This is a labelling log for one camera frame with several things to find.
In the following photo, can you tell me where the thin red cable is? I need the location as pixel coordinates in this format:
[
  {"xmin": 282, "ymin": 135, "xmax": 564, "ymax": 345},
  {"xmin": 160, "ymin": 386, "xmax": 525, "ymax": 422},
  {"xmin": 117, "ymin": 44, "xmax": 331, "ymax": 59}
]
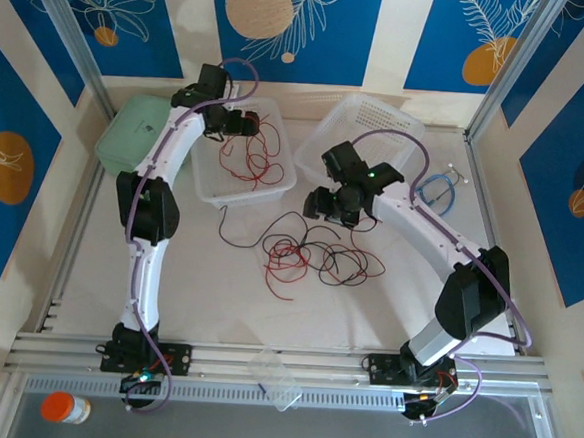
[
  {"xmin": 218, "ymin": 115, "xmax": 290, "ymax": 185},
  {"xmin": 260, "ymin": 239, "xmax": 316, "ymax": 305}
]

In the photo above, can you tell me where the thin black cable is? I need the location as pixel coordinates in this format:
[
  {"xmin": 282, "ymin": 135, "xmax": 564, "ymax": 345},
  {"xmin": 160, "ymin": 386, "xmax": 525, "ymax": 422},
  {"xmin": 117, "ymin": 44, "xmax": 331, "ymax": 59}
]
[
  {"xmin": 216, "ymin": 206, "xmax": 323, "ymax": 263},
  {"xmin": 300, "ymin": 223, "xmax": 391, "ymax": 291}
]

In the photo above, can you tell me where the white perforated plastic basket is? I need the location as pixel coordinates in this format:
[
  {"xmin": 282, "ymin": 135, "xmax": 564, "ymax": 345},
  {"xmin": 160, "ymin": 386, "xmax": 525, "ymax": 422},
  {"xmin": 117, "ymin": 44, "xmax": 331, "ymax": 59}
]
[
  {"xmin": 289, "ymin": 89, "xmax": 429, "ymax": 214},
  {"xmin": 185, "ymin": 91, "xmax": 303, "ymax": 215}
]

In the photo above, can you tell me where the blue stethoscope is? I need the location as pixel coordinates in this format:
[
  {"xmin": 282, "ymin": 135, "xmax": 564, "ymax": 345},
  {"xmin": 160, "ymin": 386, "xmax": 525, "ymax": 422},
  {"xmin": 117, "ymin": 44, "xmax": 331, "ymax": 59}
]
[{"xmin": 411, "ymin": 160, "xmax": 472, "ymax": 220}]

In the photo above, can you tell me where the green plastic lidded container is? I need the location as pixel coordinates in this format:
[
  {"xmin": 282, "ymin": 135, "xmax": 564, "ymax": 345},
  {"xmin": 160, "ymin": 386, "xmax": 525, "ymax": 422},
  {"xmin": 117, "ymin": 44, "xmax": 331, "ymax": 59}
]
[{"xmin": 92, "ymin": 90, "xmax": 174, "ymax": 184}]

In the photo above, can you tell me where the clear plastic box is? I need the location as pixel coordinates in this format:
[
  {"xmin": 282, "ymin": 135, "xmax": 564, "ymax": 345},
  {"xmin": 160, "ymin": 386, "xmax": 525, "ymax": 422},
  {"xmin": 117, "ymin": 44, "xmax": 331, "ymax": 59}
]
[{"xmin": 244, "ymin": 346, "xmax": 307, "ymax": 415}]

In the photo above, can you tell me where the orange lid bottle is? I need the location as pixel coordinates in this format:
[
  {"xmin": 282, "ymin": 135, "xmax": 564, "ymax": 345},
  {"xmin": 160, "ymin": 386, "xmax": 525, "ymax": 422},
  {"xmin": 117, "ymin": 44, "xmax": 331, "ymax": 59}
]
[{"xmin": 39, "ymin": 390, "xmax": 93, "ymax": 426}]

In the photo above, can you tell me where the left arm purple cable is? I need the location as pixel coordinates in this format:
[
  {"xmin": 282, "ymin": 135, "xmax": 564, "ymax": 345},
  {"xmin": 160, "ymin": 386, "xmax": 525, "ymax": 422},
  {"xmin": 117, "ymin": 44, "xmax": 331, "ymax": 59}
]
[{"xmin": 113, "ymin": 51, "xmax": 263, "ymax": 420}]

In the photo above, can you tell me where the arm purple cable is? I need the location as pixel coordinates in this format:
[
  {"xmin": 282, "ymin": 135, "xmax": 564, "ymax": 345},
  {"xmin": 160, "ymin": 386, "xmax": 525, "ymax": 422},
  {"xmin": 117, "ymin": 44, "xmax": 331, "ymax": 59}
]
[
  {"xmin": 113, "ymin": 51, "xmax": 263, "ymax": 420},
  {"xmin": 331, "ymin": 126, "xmax": 548, "ymax": 431}
]

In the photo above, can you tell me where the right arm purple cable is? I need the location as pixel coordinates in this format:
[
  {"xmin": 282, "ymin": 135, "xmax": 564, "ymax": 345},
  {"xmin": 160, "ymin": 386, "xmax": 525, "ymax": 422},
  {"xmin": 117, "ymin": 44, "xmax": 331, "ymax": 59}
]
[{"xmin": 331, "ymin": 126, "xmax": 548, "ymax": 431}]

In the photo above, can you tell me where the aluminium table side rail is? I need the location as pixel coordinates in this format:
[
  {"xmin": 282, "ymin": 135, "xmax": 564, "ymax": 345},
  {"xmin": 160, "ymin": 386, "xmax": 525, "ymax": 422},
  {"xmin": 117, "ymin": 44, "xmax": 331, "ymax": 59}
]
[
  {"xmin": 450, "ymin": 130, "xmax": 537, "ymax": 356},
  {"xmin": 32, "ymin": 161, "xmax": 107, "ymax": 338}
]

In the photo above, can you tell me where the aluminium frame post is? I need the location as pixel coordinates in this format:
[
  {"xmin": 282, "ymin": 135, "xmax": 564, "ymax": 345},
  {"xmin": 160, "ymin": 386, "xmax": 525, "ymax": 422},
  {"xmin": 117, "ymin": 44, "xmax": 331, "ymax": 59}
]
[
  {"xmin": 465, "ymin": 0, "xmax": 572, "ymax": 149},
  {"xmin": 16, "ymin": 0, "xmax": 126, "ymax": 121}
]

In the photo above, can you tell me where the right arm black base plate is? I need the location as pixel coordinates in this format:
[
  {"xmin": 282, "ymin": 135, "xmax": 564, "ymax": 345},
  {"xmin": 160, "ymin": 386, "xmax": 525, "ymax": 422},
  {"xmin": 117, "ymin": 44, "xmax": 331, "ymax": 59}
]
[{"xmin": 364, "ymin": 352, "xmax": 462, "ymax": 392}]

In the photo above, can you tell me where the aluminium mounting rail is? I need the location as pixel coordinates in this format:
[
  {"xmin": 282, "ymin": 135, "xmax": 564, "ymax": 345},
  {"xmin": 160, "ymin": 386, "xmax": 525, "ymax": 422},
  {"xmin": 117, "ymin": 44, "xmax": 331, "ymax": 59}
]
[{"xmin": 3, "ymin": 321, "xmax": 549, "ymax": 411}]

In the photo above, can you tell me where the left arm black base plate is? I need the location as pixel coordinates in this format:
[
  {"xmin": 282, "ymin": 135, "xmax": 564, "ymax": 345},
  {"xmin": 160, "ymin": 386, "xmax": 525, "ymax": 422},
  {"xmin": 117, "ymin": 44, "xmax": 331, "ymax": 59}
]
[{"xmin": 98, "ymin": 336, "xmax": 195, "ymax": 378}]

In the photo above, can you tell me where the grey slotted cable duct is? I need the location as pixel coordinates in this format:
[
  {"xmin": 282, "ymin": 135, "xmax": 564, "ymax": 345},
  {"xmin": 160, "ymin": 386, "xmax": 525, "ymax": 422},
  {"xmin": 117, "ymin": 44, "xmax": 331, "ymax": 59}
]
[{"xmin": 21, "ymin": 365, "xmax": 406, "ymax": 419}]

